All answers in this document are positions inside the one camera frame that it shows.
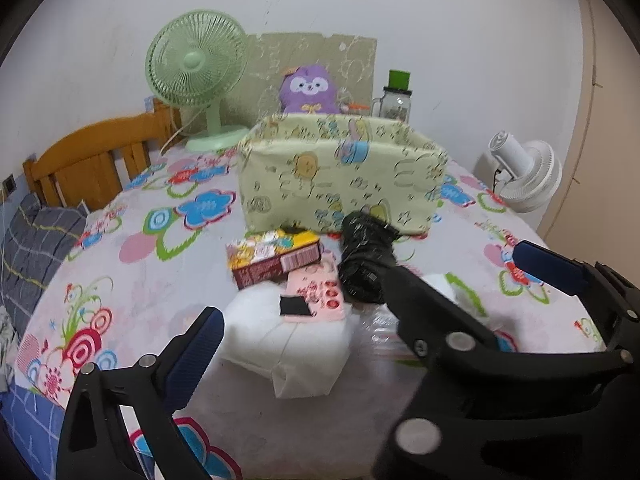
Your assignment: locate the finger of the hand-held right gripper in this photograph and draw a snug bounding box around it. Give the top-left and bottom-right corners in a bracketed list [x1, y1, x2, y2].
[372, 265, 640, 480]
[514, 240, 640, 348]

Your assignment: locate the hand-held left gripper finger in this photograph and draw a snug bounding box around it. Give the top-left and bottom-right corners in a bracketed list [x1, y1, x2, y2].
[56, 306, 226, 480]

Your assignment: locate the white roll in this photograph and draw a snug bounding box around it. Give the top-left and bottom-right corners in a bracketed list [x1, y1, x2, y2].
[419, 271, 493, 333]

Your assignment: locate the clear plastic bag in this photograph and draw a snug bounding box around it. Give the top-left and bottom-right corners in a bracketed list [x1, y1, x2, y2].
[350, 305, 426, 361]

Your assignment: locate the black fabric bundle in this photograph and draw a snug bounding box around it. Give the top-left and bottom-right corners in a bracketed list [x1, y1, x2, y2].
[339, 211, 402, 306]

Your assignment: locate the yellow-green printed fabric basket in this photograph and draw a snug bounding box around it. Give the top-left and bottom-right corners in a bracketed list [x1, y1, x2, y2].
[236, 112, 449, 236]

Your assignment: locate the floral tablecloth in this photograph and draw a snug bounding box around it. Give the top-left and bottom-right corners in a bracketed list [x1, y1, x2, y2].
[15, 145, 608, 480]

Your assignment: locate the white clip fan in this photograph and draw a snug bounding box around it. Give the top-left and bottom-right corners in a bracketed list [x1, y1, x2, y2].
[487, 130, 563, 216]

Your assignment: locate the pink printed packet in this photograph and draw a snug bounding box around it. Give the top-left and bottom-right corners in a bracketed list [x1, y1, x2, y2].
[278, 252, 349, 328]

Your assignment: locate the colourful cartoon carton box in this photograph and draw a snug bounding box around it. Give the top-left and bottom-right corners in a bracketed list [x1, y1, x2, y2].
[225, 229, 322, 291]

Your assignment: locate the beige wooden panel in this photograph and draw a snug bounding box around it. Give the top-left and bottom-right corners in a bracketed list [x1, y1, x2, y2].
[545, 0, 640, 261]

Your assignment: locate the blue bed sheet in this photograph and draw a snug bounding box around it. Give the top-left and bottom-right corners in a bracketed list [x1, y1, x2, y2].
[0, 385, 68, 480]

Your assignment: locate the grey plaid pillow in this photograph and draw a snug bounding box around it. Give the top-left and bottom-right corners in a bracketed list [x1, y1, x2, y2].
[0, 192, 88, 331]

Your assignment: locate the glass jar with green lid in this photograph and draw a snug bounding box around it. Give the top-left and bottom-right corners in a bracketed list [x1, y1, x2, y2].
[370, 69, 413, 123]

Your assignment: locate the wooden headboard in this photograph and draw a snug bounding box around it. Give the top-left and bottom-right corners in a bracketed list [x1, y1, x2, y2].
[22, 110, 173, 211]

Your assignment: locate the purple plush toy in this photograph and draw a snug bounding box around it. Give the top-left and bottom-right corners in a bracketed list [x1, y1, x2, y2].
[278, 63, 341, 115]

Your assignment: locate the beige board with drawings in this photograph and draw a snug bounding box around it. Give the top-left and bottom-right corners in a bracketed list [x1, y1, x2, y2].
[243, 32, 377, 126]

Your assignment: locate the green desk fan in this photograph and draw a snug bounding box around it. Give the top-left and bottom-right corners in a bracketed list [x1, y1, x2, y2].
[145, 9, 249, 153]

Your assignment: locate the white fan cable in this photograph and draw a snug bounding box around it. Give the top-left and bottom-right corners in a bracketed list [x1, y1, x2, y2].
[160, 107, 188, 153]

